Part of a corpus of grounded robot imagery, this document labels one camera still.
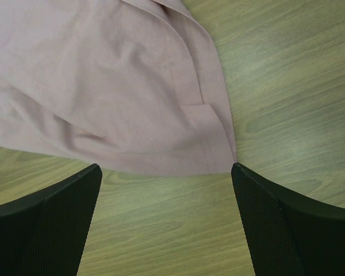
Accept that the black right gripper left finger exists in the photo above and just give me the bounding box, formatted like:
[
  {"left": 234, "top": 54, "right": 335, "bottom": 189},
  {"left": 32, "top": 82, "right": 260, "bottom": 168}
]
[{"left": 0, "top": 164, "right": 102, "bottom": 276}]

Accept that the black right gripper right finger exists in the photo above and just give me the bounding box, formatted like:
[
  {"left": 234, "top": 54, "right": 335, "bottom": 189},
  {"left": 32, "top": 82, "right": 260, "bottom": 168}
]
[{"left": 231, "top": 163, "right": 345, "bottom": 275}]

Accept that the dusty pink t-shirt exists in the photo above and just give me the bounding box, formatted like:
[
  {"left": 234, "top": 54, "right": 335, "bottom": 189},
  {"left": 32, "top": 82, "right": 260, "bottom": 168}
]
[{"left": 0, "top": 1, "right": 236, "bottom": 176}]

